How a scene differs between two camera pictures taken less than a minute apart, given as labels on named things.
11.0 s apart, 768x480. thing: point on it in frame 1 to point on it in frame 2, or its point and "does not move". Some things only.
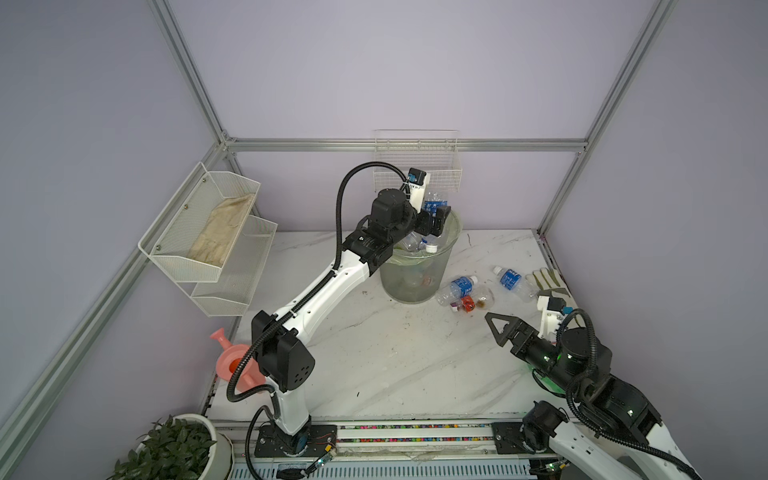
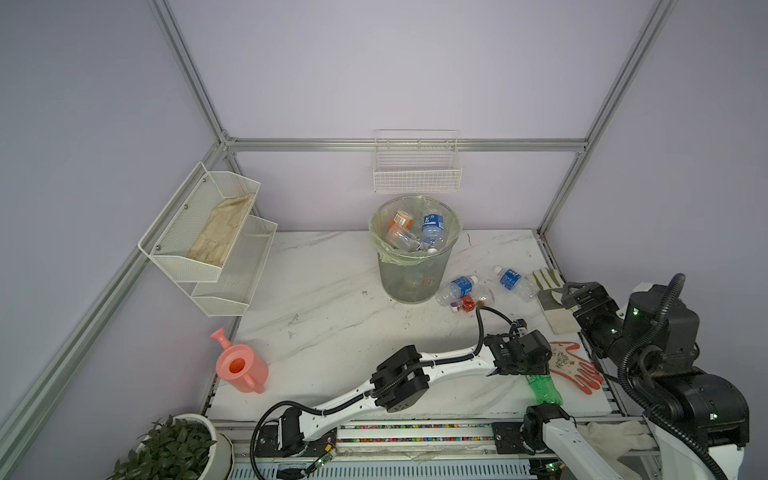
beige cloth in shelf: [220, 229] does not move
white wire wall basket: [436, 151] does not move
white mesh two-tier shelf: [209, 243] does not move
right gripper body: [535, 350] to [595, 321]
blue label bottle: [434, 201] to [433, 233]
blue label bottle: [515, 283] does not move
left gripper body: [419, 222] to [541, 366]
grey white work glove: [550, 283] does not move
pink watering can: [231, 358] does not move
